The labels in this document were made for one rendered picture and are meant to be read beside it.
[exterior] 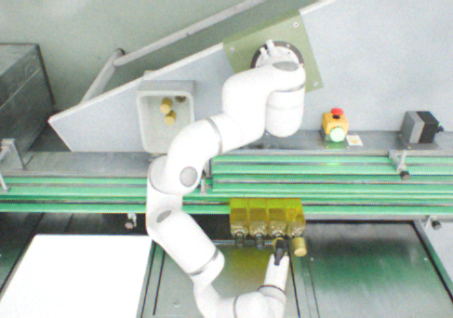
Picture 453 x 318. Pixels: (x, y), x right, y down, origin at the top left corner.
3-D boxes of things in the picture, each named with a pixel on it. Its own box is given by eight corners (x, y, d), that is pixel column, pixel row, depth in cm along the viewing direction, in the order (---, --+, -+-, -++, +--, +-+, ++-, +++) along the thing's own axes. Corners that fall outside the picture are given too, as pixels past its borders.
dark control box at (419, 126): (399, 130, 134) (408, 143, 127) (406, 110, 129) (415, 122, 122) (422, 130, 134) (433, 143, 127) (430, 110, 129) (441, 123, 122)
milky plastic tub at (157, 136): (148, 139, 137) (143, 153, 130) (139, 80, 123) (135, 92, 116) (197, 139, 136) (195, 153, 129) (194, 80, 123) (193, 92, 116)
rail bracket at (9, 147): (20, 160, 139) (-9, 202, 120) (6, 119, 129) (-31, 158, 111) (34, 160, 139) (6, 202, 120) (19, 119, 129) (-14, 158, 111)
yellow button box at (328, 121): (320, 129, 134) (324, 141, 128) (323, 110, 130) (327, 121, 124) (339, 129, 134) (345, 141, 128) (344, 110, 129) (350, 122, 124)
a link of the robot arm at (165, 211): (246, 222, 84) (218, 214, 97) (187, 145, 78) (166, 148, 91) (193, 278, 78) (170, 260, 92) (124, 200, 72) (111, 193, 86)
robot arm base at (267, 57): (244, 48, 111) (242, 71, 99) (285, 29, 107) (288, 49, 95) (266, 93, 119) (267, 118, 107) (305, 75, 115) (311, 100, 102)
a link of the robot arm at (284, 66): (203, 142, 91) (197, 78, 81) (284, 113, 100) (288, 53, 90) (224, 163, 84) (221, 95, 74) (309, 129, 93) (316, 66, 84)
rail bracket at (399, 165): (383, 155, 125) (398, 181, 114) (389, 136, 120) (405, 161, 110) (395, 155, 125) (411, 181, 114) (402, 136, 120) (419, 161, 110)
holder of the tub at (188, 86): (150, 151, 140) (146, 164, 134) (140, 80, 124) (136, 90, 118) (197, 151, 140) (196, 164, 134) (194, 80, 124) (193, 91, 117)
